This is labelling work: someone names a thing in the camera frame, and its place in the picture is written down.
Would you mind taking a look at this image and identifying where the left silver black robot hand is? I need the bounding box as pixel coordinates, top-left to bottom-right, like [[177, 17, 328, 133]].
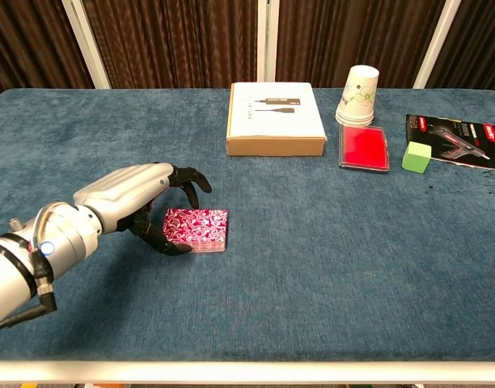
[[72, 162, 213, 257]]

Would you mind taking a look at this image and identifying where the red white patterned box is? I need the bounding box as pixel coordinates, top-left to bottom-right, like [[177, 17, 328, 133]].
[[162, 208, 229, 254]]

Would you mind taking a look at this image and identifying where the brown pleated curtain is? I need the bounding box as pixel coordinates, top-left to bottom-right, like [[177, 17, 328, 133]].
[[275, 0, 447, 90], [427, 0, 495, 92], [0, 0, 97, 102], [81, 0, 260, 90]]

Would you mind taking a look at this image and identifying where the cardboard box with white label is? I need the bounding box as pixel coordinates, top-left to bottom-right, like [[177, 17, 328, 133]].
[[225, 82, 328, 158]]

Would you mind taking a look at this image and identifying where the blue velvet table cloth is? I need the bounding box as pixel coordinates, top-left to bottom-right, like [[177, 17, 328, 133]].
[[0, 87, 495, 363]]

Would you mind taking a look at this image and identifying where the floral white paper cup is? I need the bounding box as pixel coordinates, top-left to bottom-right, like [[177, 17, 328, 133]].
[[335, 109, 375, 124], [335, 115, 374, 127], [336, 64, 381, 120]]

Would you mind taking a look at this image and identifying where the red ink pad clear case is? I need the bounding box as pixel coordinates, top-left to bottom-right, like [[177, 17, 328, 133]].
[[337, 123, 391, 174]]

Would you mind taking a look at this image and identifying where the green cube block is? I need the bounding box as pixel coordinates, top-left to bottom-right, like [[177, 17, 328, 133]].
[[401, 141, 434, 175]]

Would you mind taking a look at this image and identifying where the black glue gun package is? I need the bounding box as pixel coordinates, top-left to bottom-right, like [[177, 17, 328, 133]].
[[404, 113, 495, 174]]

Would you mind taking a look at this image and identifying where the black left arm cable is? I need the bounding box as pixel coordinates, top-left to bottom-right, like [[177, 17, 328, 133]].
[[0, 278, 58, 335]]

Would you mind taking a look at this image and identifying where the white partition frame post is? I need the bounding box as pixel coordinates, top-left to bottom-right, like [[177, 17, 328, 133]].
[[412, 0, 463, 90], [256, 0, 280, 84], [61, 0, 112, 90]]

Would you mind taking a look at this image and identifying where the white table frame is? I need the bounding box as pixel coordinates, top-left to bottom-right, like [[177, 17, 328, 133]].
[[0, 359, 495, 385]]

